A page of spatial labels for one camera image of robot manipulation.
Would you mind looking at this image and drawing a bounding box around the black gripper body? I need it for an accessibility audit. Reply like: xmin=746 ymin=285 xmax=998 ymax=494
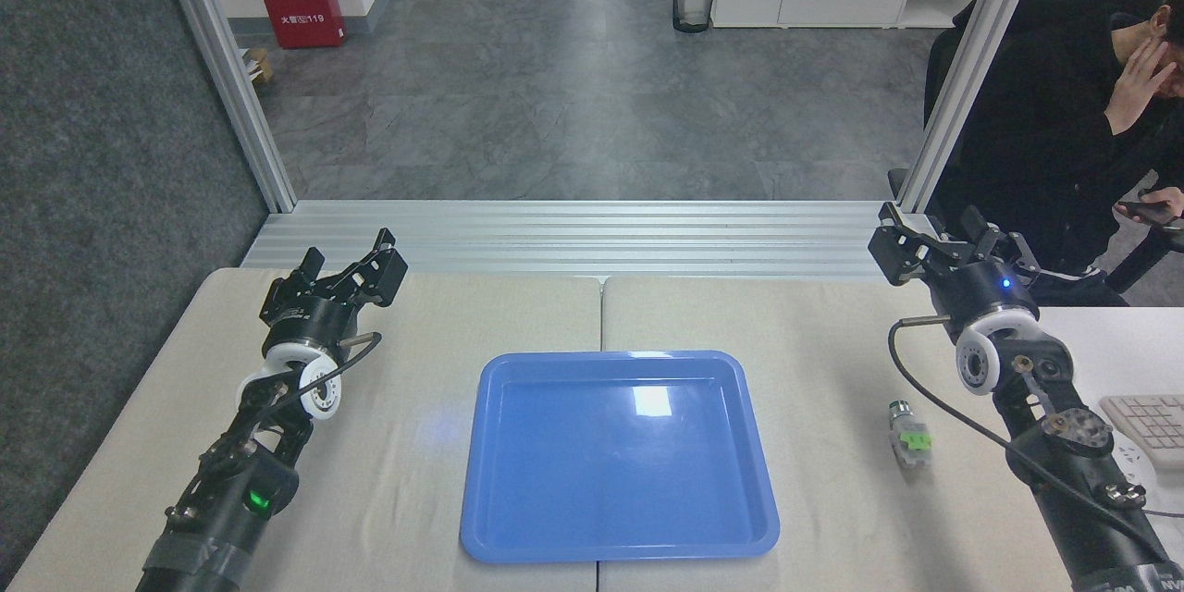
xmin=928 ymin=261 xmax=1040 ymax=336
xmin=262 ymin=292 xmax=360 ymax=362

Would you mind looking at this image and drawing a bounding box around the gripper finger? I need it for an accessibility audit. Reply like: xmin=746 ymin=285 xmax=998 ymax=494
xmin=868 ymin=201 xmax=958 ymax=287
xmin=319 ymin=228 xmax=409 ymax=309
xmin=260 ymin=247 xmax=327 ymax=319
xmin=957 ymin=203 xmax=1044 ymax=277

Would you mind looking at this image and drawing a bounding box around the switch part with green tab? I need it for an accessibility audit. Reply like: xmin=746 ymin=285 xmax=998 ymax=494
xmin=888 ymin=400 xmax=933 ymax=469

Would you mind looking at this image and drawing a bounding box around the blue plastic tray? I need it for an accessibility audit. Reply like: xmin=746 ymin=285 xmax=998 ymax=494
xmin=460 ymin=351 xmax=781 ymax=564

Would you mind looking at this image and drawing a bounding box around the person's left hand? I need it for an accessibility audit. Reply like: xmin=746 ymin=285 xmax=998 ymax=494
xmin=1133 ymin=186 xmax=1184 ymax=228

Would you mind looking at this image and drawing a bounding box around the person's right hand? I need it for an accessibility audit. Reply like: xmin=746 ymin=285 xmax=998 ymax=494
xmin=1104 ymin=37 xmax=1181 ymax=136

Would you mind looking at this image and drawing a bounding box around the person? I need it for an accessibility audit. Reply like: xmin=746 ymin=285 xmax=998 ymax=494
xmin=930 ymin=0 xmax=1184 ymax=307

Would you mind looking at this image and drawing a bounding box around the black phone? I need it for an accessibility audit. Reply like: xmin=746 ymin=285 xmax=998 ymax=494
xmin=1114 ymin=200 xmax=1184 ymax=230

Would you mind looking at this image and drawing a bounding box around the white keyboard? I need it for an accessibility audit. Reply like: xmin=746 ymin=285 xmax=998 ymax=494
xmin=1099 ymin=393 xmax=1184 ymax=473

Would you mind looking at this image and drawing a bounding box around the small cardboard box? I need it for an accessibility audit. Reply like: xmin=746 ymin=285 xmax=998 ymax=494
xmin=240 ymin=47 xmax=276 ymax=87

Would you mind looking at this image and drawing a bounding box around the white power strip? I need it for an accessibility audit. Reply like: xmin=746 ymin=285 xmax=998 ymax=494
xmin=1105 ymin=438 xmax=1184 ymax=519

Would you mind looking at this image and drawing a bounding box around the dark mesh trash bin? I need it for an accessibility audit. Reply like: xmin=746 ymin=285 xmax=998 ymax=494
xmin=672 ymin=0 xmax=720 ymax=34

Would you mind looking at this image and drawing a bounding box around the silver aluminium post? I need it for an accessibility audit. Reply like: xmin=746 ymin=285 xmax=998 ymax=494
xmin=148 ymin=0 xmax=298 ymax=215
xmin=895 ymin=0 xmax=1053 ymax=215

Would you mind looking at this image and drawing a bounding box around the silver aluminium rail base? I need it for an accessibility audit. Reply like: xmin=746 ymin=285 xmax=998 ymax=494
xmin=240 ymin=199 xmax=965 ymax=286

